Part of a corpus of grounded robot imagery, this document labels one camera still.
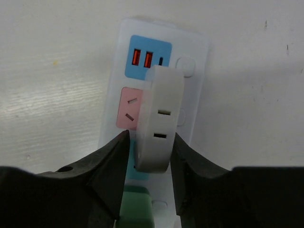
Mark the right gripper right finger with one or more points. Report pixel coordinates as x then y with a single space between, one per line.
209 196

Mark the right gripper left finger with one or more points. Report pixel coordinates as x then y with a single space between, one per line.
84 194

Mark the green plug adapter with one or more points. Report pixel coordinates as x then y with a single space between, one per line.
136 208

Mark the white plug with switch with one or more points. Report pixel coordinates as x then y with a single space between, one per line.
158 119

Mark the white colourful power strip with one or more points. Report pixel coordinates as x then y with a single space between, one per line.
170 46

